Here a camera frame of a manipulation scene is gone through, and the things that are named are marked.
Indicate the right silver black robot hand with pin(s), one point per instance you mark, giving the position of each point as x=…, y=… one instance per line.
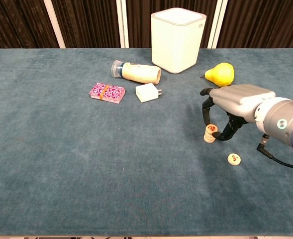
x=237, y=100

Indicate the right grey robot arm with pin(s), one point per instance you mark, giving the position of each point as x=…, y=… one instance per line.
x=280, y=119

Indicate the yellow pear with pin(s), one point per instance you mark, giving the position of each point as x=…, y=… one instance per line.
x=221, y=73

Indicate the dark pleated screen panel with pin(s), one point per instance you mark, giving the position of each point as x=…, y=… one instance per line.
x=260, y=22
x=138, y=25
x=86, y=22
x=17, y=22

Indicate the white square bin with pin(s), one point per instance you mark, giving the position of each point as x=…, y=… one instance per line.
x=176, y=44

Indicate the white power adapter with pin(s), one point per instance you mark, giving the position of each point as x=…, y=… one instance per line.
x=146, y=92

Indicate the cream squeeze bottle clear cap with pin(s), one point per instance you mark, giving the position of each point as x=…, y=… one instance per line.
x=138, y=73

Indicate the pink patterned card deck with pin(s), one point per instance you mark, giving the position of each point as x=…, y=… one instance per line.
x=111, y=92

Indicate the teal velvet table cloth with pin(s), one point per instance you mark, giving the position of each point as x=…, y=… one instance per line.
x=86, y=161

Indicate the white screen frame post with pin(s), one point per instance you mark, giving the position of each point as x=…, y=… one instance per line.
x=122, y=25
x=54, y=25
x=217, y=25

